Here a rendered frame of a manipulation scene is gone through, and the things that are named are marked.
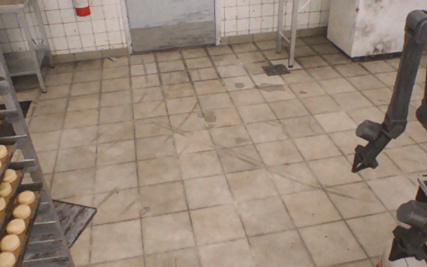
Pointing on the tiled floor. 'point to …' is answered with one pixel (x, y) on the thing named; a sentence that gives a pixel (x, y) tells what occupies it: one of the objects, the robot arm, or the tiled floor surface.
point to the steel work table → (20, 68)
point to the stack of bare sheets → (71, 211)
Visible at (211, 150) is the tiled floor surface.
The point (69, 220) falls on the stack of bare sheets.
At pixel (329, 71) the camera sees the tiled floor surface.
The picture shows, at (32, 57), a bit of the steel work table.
